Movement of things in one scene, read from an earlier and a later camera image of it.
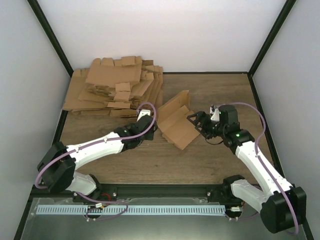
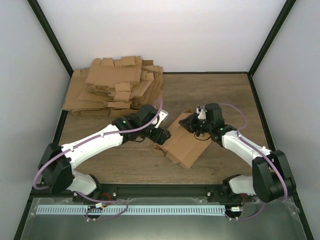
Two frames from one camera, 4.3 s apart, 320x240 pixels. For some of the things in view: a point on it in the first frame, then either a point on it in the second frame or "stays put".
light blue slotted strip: x=101 y=209 stays put
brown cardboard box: x=173 y=121 to x=183 y=146
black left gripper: x=150 y=136 to x=162 y=138
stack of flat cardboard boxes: x=118 y=86 stays put
